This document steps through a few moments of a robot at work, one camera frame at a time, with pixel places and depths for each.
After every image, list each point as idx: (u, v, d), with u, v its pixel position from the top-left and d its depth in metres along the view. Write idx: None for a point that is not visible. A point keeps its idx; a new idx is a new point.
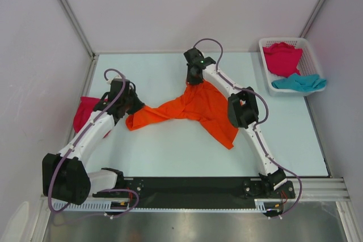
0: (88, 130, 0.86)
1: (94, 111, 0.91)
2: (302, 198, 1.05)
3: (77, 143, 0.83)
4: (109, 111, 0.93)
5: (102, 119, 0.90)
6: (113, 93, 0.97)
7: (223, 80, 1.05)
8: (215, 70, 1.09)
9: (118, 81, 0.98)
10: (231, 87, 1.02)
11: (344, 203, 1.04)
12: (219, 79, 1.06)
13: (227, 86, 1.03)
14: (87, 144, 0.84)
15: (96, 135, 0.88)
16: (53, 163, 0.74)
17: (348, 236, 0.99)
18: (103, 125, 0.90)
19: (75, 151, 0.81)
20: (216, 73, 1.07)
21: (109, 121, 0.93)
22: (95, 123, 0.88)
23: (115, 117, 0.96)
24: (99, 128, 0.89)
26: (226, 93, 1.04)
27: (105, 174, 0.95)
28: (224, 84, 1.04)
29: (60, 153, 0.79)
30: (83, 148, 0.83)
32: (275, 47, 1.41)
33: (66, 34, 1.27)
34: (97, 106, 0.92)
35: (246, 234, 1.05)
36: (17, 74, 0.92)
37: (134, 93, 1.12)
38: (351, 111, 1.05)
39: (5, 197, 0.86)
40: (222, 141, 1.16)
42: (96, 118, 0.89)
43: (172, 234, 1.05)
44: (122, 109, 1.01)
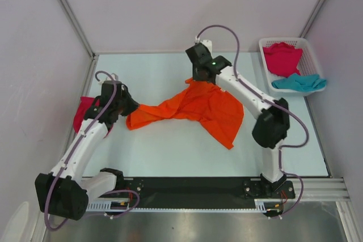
0: (80, 143, 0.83)
1: (84, 120, 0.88)
2: (302, 198, 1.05)
3: (68, 160, 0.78)
4: (101, 119, 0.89)
5: (93, 130, 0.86)
6: (105, 96, 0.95)
7: (245, 89, 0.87)
8: (235, 76, 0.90)
9: (109, 84, 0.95)
10: (259, 100, 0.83)
11: (344, 203, 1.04)
12: (241, 88, 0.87)
13: (253, 100, 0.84)
14: (79, 160, 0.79)
15: (89, 148, 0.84)
16: (46, 182, 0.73)
17: (348, 236, 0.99)
18: (95, 135, 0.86)
19: (67, 169, 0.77)
20: (237, 80, 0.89)
21: (102, 130, 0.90)
22: (87, 134, 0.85)
23: (108, 123, 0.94)
24: (92, 138, 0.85)
26: (250, 106, 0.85)
27: (104, 178, 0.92)
28: (249, 95, 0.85)
29: (52, 173, 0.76)
30: (76, 165, 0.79)
32: (275, 47, 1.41)
33: (66, 33, 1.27)
34: (88, 114, 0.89)
35: (246, 233, 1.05)
36: (17, 74, 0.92)
37: (127, 94, 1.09)
38: (351, 111, 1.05)
39: (5, 198, 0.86)
40: (222, 141, 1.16)
42: (87, 129, 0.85)
43: (172, 234, 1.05)
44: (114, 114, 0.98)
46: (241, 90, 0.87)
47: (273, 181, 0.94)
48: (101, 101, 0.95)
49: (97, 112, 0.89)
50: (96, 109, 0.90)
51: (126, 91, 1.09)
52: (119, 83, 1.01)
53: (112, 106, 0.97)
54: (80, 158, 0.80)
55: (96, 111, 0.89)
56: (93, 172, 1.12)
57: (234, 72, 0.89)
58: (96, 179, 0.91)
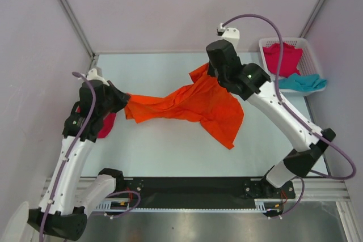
0: (63, 170, 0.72)
1: (64, 139, 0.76)
2: (303, 199, 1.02)
3: (54, 193, 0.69)
4: (83, 135, 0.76)
5: (75, 151, 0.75)
6: (84, 103, 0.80)
7: (288, 115, 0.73)
8: (276, 97, 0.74)
9: (87, 89, 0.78)
10: (306, 131, 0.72)
11: (344, 203, 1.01)
12: (286, 114, 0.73)
13: (299, 130, 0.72)
14: (66, 190, 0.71)
15: (75, 172, 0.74)
16: (37, 217, 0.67)
17: (347, 236, 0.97)
18: (80, 156, 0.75)
19: (55, 203, 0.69)
20: (280, 104, 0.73)
21: (86, 148, 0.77)
22: (69, 158, 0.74)
23: (93, 136, 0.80)
24: (76, 162, 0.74)
26: (291, 134, 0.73)
27: (102, 187, 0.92)
28: (295, 124, 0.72)
29: (40, 209, 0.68)
30: (64, 197, 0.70)
32: (276, 47, 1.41)
33: (66, 33, 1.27)
34: (68, 128, 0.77)
35: (246, 233, 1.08)
36: (17, 73, 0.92)
37: (111, 91, 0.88)
38: (351, 111, 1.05)
39: (5, 198, 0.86)
40: (222, 141, 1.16)
42: (67, 153, 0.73)
43: (172, 234, 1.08)
44: (99, 122, 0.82)
46: (282, 115, 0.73)
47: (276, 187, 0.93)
48: (81, 109, 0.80)
49: (79, 127, 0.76)
50: (75, 123, 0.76)
51: (112, 86, 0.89)
52: (98, 83, 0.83)
53: (93, 114, 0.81)
54: (67, 188, 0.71)
55: (76, 126, 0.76)
56: (92, 172, 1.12)
57: (278, 93, 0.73)
58: (94, 189, 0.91)
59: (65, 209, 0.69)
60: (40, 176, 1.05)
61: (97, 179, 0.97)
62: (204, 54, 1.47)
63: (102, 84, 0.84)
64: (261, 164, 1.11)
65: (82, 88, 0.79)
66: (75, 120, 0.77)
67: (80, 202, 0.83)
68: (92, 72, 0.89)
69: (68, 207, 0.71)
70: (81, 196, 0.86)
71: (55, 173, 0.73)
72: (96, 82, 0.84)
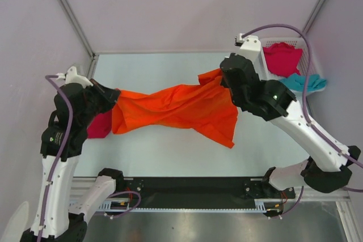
0: (49, 194, 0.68)
1: (45, 159, 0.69)
2: (302, 199, 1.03)
3: (44, 217, 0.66)
4: (63, 155, 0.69)
5: (58, 172, 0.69)
6: (62, 114, 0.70)
7: (317, 136, 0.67)
8: (304, 119, 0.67)
9: (63, 100, 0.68)
10: (336, 153, 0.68)
11: (343, 203, 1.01)
12: (316, 138, 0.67)
13: (328, 152, 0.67)
14: (56, 212, 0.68)
15: (62, 192, 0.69)
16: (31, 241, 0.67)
17: (347, 236, 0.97)
18: (64, 175, 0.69)
19: (47, 226, 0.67)
20: (308, 126, 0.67)
21: (71, 165, 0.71)
22: (53, 181, 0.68)
23: (75, 150, 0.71)
24: (61, 183, 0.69)
26: (319, 156, 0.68)
27: (101, 191, 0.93)
28: (324, 146, 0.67)
29: (33, 233, 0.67)
30: (55, 219, 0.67)
32: (276, 47, 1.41)
33: (66, 33, 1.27)
34: (47, 146, 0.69)
35: (246, 233, 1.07)
36: (18, 73, 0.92)
37: (95, 91, 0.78)
38: (351, 111, 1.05)
39: (5, 198, 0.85)
40: (222, 142, 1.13)
42: (50, 176, 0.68)
43: (172, 234, 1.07)
44: (81, 135, 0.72)
46: (312, 138, 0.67)
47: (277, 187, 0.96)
48: (61, 119, 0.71)
49: (57, 144, 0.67)
50: (54, 139, 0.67)
51: (97, 85, 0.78)
52: (78, 89, 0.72)
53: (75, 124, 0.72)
54: (57, 210, 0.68)
55: (54, 143, 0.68)
56: (92, 172, 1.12)
57: (307, 116, 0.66)
58: (93, 192, 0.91)
59: (58, 231, 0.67)
60: (40, 176, 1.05)
61: (96, 182, 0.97)
62: (204, 54, 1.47)
63: (81, 90, 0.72)
64: (261, 164, 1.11)
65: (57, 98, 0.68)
66: (52, 136, 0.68)
67: (78, 208, 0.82)
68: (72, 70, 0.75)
69: (62, 226, 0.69)
70: (80, 202, 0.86)
71: (41, 197, 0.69)
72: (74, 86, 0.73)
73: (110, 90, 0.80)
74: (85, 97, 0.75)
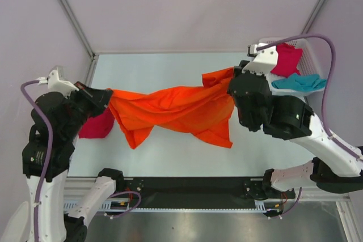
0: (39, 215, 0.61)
1: (29, 179, 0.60)
2: (302, 198, 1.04)
3: (38, 235, 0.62)
4: (49, 175, 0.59)
5: (45, 192, 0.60)
6: (42, 129, 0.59)
7: (337, 148, 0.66)
8: (326, 132, 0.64)
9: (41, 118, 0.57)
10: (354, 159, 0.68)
11: (344, 203, 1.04)
12: (337, 150, 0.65)
13: (349, 161, 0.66)
14: (50, 230, 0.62)
15: (53, 212, 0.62)
16: None
17: (348, 236, 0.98)
18: (53, 195, 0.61)
19: None
20: (330, 139, 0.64)
21: (59, 182, 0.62)
22: (41, 201, 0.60)
23: (60, 167, 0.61)
24: (50, 203, 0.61)
26: (339, 165, 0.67)
27: (101, 192, 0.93)
28: (345, 156, 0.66)
29: None
30: (49, 237, 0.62)
32: (275, 47, 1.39)
33: (66, 33, 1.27)
34: (28, 166, 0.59)
35: (246, 233, 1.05)
36: (18, 74, 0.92)
37: (80, 97, 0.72)
38: (352, 111, 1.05)
39: (5, 198, 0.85)
40: (221, 143, 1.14)
42: (37, 198, 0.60)
43: (172, 234, 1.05)
44: (66, 151, 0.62)
46: (333, 150, 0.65)
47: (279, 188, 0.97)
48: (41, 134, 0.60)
49: (39, 165, 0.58)
50: (34, 159, 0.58)
51: (83, 90, 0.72)
52: (58, 101, 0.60)
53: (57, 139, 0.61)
54: (51, 228, 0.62)
55: (37, 164, 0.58)
56: (92, 172, 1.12)
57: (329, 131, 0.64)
58: (93, 194, 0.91)
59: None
60: None
61: (96, 183, 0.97)
62: (204, 54, 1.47)
63: (63, 101, 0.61)
64: (261, 164, 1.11)
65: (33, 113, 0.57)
66: (33, 156, 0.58)
67: (77, 212, 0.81)
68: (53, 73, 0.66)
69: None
70: (79, 205, 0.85)
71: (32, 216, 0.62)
72: (54, 96, 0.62)
73: (98, 93, 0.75)
74: (69, 107, 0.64)
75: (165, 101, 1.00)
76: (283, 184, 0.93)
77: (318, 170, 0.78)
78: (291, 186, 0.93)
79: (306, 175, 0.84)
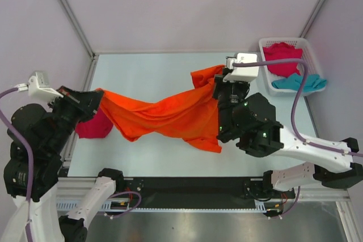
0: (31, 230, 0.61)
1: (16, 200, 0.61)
2: (302, 199, 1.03)
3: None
4: (34, 193, 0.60)
5: (34, 209, 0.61)
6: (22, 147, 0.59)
7: (319, 149, 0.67)
8: (299, 140, 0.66)
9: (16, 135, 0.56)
10: (340, 155, 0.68)
11: (344, 203, 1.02)
12: (316, 152, 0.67)
13: (334, 158, 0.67)
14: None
15: (45, 226, 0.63)
16: None
17: (348, 236, 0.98)
18: (42, 212, 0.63)
19: None
20: (305, 145, 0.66)
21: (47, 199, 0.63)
22: (31, 219, 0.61)
23: (46, 185, 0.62)
24: (41, 219, 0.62)
26: (325, 163, 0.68)
27: (101, 192, 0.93)
28: (326, 155, 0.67)
29: None
30: None
32: (276, 47, 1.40)
33: (66, 33, 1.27)
34: (12, 186, 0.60)
35: (246, 233, 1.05)
36: (17, 74, 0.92)
37: (67, 109, 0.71)
38: (351, 111, 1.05)
39: (5, 198, 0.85)
40: (211, 148, 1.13)
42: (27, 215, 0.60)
43: (172, 234, 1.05)
44: (53, 164, 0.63)
46: (313, 154, 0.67)
47: (281, 189, 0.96)
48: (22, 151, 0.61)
49: (22, 184, 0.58)
50: (16, 179, 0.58)
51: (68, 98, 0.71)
52: (37, 116, 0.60)
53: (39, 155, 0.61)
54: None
55: (20, 183, 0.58)
56: (92, 172, 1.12)
57: (301, 137, 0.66)
58: (92, 195, 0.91)
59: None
60: None
61: (96, 183, 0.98)
62: (204, 54, 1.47)
63: (46, 114, 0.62)
64: (261, 164, 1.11)
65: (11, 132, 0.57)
66: (15, 177, 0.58)
67: (77, 213, 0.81)
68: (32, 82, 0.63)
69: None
70: (79, 207, 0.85)
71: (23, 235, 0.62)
72: (34, 110, 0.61)
73: (84, 98, 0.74)
74: (52, 121, 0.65)
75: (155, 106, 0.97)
76: (286, 184, 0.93)
77: (321, 168, 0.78)
78: (292, 186, 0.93)
79: (308, 175, 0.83)
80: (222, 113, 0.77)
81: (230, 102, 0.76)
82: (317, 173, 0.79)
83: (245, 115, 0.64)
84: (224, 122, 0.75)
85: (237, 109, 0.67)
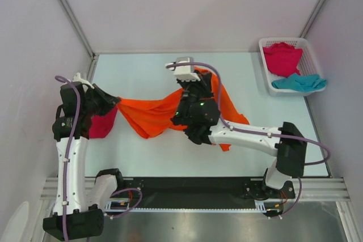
0: (68, 170, 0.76)
1: (59, 142, 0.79)
2: (302, 199, 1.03)
3: (66, 194, 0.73)
4: (76, 133, 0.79)
5: (74, 149, 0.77)
6: (68, 106, 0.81)
7: (244, 133, 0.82)
8: (226, 127, 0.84)
9: (68, 91, 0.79)
10: (266, 137, 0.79)
11: (344, 203, 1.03)
12: (242, 136, 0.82)
13: (259, 140, 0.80)
14: (77, 188, 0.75)
15: (79, 170, 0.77)
16: (56, 223, 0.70)
17: (347, 236, 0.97)
18: (79, 155, 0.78)
19: (71, 203, 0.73)
20: (232, 131, 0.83)
21: (83, 144, 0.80)
22: (70, 158, 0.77)
23: (86, 132, 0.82)
24: (77, 161, 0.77)
26: (258, 146, 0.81)
27: (105, 183, 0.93)
28: (251, 138, 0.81)
29: (58, 212, 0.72)
30: (77, 194, 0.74)
32: (275, 47, 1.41)
33: (66, 33, 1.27)
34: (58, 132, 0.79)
35: (246, 233, 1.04)
36: (17, 73, 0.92)
37: (97, 94, 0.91)
38: (351, 111, 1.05)
39: (5, 198, 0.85)
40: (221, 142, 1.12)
42: (66, 154, 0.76)
43: (172, 234, 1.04)
44: (88, 120, 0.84)
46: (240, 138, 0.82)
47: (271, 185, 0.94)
48: (65, 110, 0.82)
49: (68, 127, 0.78)
50: (64, 124, 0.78)
51: (97, 88, 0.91)
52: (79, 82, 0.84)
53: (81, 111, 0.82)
54: (77, 185, 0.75)
55: (66, 127, 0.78)
56: (92, 171, 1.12)
57: (226, 123, 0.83)
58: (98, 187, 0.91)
59: (81, 206, 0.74)
60: (40, 176, 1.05)
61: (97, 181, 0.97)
62: (203, 54, 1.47)
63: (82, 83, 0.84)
64: (261, 164, 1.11)
65: (62, 90, 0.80)
66: (64, 122, 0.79)
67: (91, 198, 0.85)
68: (76, 76, 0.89)
69: (84, 204, 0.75)
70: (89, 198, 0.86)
71: (60, 176, 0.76)
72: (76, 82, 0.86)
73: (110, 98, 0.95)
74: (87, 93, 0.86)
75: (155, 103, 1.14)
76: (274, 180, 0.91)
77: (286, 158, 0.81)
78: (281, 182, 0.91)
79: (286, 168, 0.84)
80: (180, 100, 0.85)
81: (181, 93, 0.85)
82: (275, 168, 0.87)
83: (196, 111, 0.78)
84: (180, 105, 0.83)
85: (193, 105, 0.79)
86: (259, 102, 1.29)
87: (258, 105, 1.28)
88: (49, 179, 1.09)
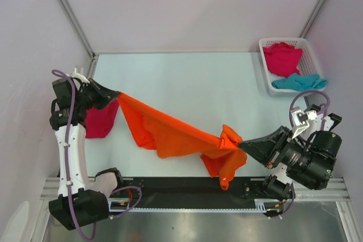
0: (69, 153, 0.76)
1: (58, 131, 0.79)
2: (303, 199, 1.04)
3: (70, 175, 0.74)
4: (74, 121, 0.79)
5: (73, 134, 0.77)
6: (62, 98, 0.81)
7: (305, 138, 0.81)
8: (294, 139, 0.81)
9: (61, 84, 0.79)
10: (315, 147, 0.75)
11: (344, 203, 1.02)
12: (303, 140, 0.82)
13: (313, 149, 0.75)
14: (79, 169, 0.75)
15: (80, 152, 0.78)
16: (63, 206, 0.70)
17: (348, 236, 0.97)
18: (79, 139, 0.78)
19: (75, 183, 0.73)
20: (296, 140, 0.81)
21: (82, 130, 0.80)
22: (70, 143, 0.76)
23: (83, 122, 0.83)
24: (77, 145, 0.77)
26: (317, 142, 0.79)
27: (103, 178, 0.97)
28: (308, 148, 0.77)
29: (62, 194, 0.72)
30: (80, 175, 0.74)
32: (275, 47, 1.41)
33: (66, 33, 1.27)
34: (56, 123, 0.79)
35: (246, 233, 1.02)
36: (17, 73, 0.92)
37: (92, 88, 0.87)
38: (349, 112, 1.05)
39: (5, 198, 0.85)
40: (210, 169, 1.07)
42: (66, 138, 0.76)
43: (171, 235, 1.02)
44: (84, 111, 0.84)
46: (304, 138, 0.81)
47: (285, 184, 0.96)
48: (59, 103, 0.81)
49: (65, 118, 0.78)
50: (61, 115, 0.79)
51: (93, 83, 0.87)
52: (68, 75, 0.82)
53: (75, 103, 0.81)
54: (80, 167, 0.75)
55: (63, 118, 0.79)
56: (92, 171, 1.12)
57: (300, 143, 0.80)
58: (100, 182, 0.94)
59: (86, 185, 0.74)
60: (40, 176, 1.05)
61: (97, 178, 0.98)
62: (203, 54, 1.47)
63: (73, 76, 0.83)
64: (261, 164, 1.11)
65: (55, 83, 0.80)
66: (60, 112, 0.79)
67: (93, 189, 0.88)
68: (73, 71, 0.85)
69: (88, 183, 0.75)
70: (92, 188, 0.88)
71: (62, 161, 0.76)
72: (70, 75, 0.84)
73: (107, 90, 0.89)
74: None
75: (167, 125, 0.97)
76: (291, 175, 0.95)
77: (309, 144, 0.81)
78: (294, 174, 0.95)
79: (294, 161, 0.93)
80: (311, 162, 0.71)
81: (304, 152, 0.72)
82: (286, 186, 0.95)
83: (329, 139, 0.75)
84: (319, 162, 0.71)
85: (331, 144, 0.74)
86: (259, 101, 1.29)
87: (258, 104, 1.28)
88: (49, 179, 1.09)
